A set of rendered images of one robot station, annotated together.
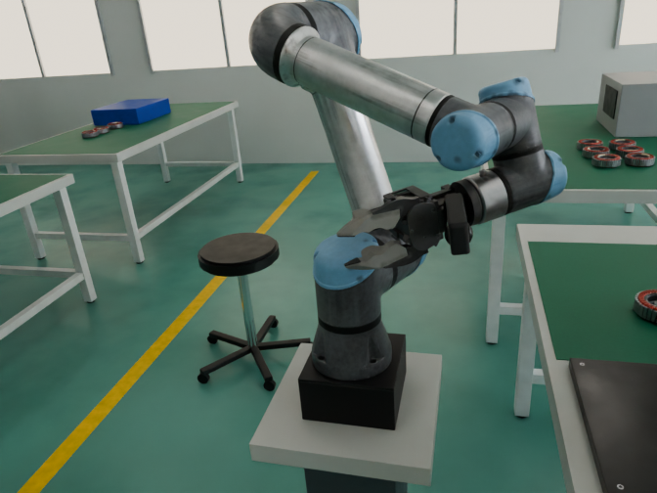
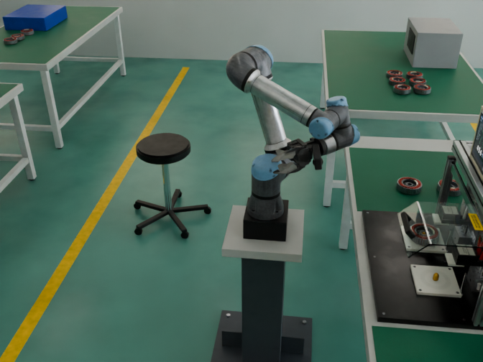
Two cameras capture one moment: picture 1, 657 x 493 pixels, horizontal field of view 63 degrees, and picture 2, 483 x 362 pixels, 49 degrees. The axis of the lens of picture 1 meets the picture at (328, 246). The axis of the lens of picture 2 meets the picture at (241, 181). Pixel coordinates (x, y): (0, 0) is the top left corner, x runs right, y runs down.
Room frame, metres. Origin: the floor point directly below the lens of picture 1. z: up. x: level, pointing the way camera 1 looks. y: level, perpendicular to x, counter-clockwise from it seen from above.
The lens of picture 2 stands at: (-0.94, 0.34, 2.07)
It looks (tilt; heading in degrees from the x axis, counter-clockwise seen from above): 31 degrees down; 351
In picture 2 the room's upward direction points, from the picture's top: straight up
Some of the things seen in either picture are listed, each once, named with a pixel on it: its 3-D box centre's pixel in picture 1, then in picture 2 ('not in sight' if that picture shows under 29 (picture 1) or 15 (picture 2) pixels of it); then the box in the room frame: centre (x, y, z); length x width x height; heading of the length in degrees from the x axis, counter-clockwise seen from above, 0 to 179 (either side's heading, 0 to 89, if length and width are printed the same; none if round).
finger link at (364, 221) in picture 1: (364, 217); (280, 154); (0.72, -0.05, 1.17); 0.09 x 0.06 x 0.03; 106
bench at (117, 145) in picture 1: (147, 170); (51, 68); (4.22, 1.40, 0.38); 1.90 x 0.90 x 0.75; 165
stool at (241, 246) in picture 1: (248, 301); (167, 180); (2.10, 0.37, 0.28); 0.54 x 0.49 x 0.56; 75
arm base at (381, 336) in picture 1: (350, 334); (265, 200); (0.84, -0.03, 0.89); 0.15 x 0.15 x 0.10
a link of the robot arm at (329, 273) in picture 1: (349, 276); (267, 174); (0.85, -0.03, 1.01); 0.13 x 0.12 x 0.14; 140
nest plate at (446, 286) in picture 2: not in sight; (435, 280); (0.40, -0.56, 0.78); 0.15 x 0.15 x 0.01; 75
